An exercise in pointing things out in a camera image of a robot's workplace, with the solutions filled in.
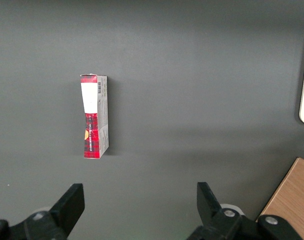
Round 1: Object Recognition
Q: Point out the wooden drawer cabinet body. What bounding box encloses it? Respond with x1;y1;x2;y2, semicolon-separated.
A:
255;156;304;240

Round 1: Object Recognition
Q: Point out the red tartan cardboard box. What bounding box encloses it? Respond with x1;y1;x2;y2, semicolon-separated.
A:
80;73;110;160

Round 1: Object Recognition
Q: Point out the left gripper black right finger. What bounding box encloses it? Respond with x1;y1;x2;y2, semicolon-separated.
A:
186;181;301;240

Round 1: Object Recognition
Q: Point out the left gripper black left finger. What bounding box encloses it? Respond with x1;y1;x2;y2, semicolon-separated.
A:
0;182;86;240

